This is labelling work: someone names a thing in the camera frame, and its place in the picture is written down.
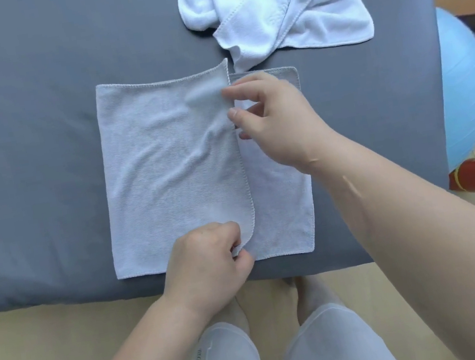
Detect light grey shorts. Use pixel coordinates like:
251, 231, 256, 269
170, 292, 404, 360

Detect light grey microfibre cloth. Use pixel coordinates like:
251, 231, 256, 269
85, 47, 327, 284

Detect person's right leg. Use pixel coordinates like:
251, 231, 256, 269
290, 270, 346, 326

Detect person's left hand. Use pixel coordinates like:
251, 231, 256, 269
152, 217, 264, 330

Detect person's left leg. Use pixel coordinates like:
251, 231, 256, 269
213, 294, 253, 339

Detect person's right hand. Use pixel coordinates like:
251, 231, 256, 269
220, 61, 341, 188

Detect dark grey bed sheet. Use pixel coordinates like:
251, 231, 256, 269
0, 0, 475, 325

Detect white crumpled towel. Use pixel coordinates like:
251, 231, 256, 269
177, 0, 379, 82

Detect person's leg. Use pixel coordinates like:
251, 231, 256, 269
290, 270, 346, 326
213, 294, 253, 339

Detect light blue exercise ball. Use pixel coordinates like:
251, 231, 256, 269
423, 1, 475, 174

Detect person's right forearm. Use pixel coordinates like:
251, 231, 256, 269
304, 106, 475, 360

